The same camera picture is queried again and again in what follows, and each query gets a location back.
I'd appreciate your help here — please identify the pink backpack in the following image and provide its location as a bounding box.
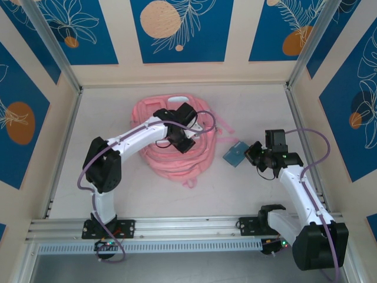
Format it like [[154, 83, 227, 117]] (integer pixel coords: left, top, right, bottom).
[[130, 94, 236, 189]]

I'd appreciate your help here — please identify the teal notebook with button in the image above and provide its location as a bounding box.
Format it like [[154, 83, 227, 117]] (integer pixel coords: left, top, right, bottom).
[[222, 141, 250, 169]]

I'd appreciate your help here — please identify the right wrist black camera cable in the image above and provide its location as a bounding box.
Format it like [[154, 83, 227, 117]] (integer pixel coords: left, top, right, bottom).
[[255, 163, 279, 181]]

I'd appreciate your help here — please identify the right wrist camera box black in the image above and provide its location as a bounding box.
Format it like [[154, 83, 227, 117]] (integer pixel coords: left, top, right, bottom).
[[264, 129, 289, 149]]

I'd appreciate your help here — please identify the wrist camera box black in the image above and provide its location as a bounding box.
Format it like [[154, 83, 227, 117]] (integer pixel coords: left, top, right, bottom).
[[264, 129, 289, 149], [176, 102, 204, 139]]

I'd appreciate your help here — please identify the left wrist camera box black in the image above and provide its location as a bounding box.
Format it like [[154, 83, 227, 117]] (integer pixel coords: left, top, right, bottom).
[[176, 102, 204, 139]]

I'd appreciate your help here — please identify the aluminium side rail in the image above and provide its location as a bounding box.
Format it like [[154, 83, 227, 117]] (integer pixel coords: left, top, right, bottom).
[[285, 85, 330, 213], [42, 88, 84, 221]]

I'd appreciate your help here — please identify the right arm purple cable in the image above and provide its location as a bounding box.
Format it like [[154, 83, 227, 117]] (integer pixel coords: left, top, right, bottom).
[[264, 128, 343, 283]]

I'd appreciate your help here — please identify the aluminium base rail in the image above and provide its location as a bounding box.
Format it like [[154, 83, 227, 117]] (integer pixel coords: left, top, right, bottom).
[[25, 217, 350, 241]]

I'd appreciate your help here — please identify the white slotted cable duct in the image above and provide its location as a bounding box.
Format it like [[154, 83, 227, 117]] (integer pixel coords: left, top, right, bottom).
[[37, 238, 263, 255]]

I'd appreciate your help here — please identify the aluminium frame post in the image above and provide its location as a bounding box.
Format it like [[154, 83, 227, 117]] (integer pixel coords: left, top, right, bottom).
[[21, 0, 82, 93], [286, 0, 350, 91]]

